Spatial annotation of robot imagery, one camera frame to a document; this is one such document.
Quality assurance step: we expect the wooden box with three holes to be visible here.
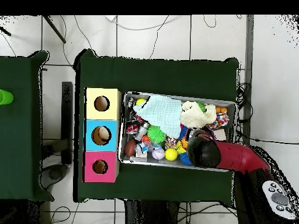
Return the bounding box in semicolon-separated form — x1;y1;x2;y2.
83;87;122;183

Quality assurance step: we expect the plain wooden block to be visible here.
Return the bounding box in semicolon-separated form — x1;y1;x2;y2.
214;129;227;142

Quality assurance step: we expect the black tripod leg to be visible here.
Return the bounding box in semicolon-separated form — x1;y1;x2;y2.
39;15;66;45

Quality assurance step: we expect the cream knitted cloth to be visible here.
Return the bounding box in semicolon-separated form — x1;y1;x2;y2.
180;100;218;130

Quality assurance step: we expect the brown toy football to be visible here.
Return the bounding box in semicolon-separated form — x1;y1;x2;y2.
124;139;137;158

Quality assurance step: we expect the white baseball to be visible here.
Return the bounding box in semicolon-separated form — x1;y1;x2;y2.
152;148;166;162

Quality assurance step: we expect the green spiky ball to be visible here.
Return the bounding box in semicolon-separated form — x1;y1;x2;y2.
148;125;167;144

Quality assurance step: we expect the green cup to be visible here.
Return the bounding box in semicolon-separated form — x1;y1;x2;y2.
0;88;15;106

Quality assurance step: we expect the dark green table cloth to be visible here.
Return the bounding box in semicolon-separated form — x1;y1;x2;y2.
74;48;240;206
0;50;50;201

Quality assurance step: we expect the mint green cloth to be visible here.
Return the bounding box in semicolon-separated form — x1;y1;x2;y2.
133;94;183;139

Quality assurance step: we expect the red soda can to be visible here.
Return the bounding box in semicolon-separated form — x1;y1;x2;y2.
126;122;140;135

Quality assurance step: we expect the blue spiky ball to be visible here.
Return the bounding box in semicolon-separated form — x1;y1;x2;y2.
179;151;193;166

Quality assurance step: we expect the clear mesh bin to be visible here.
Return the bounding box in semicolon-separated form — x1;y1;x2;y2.
118;92;237;172

